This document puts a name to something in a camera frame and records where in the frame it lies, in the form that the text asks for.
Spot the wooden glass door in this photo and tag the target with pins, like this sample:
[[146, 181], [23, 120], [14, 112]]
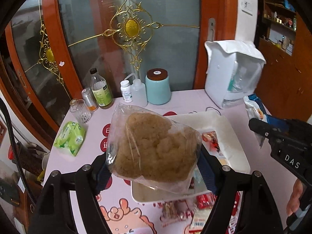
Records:
[[31, 65], [158, 29]]

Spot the white pill bottle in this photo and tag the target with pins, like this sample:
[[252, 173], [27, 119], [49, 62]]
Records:
[[126, 92]]

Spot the white plastic bin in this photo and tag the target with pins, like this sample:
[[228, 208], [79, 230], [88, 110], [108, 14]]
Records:
[[234, 151]]

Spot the wooden cabinet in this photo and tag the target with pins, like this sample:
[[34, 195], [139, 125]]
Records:
[[280, 78]]

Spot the white wall switch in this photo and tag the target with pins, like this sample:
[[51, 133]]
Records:
[[246, 4]]

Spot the blue snack packet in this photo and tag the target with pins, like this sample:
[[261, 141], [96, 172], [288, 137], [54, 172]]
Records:
[[254, 109]]

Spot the white and orange snack packet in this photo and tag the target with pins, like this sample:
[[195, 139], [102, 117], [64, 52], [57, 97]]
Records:
[[199, 220]]

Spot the teal canister with brown lid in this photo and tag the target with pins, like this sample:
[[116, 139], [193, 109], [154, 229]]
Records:
[[158, 90]]

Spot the green tissue pack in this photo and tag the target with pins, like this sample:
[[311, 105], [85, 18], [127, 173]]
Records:
[[70, 139]]

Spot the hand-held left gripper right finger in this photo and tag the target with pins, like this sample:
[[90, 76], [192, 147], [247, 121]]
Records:
[[210, 180]]

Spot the white squeeze bottle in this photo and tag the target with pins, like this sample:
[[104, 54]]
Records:
[[139, 92]]

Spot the clear packet of brown pastry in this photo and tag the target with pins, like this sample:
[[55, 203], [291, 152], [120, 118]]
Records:
[[156, 148]]

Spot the white water filter pitcher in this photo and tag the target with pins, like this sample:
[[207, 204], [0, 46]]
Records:
[[219, 78]]

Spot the red wrapped candy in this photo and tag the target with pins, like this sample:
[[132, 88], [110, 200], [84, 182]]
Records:
[[204, 201]]

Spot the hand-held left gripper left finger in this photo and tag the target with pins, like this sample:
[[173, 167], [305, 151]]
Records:
[[101, 182]]

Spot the red lidded jar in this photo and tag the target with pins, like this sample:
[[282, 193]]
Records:
[[26, 162]]

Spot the clear drinking glass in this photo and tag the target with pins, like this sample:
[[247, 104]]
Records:
[[81, 112]]

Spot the glass bottle with green label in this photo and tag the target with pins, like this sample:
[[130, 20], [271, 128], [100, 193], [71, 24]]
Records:
[[102, 95]]

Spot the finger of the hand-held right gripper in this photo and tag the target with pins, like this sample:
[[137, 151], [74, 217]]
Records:
[[262, 126], [277, 123]]

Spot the small metal tin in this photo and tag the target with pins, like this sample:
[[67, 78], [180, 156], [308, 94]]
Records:
[[89, 100]]

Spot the black bag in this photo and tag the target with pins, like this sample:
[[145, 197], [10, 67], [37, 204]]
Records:
[[8, 191]]

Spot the clear nut snack packet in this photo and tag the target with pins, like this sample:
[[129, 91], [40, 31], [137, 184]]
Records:
[[173, 210]]

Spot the person's right hand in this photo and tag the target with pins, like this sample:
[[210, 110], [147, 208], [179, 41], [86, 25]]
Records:
[[295, 197]]

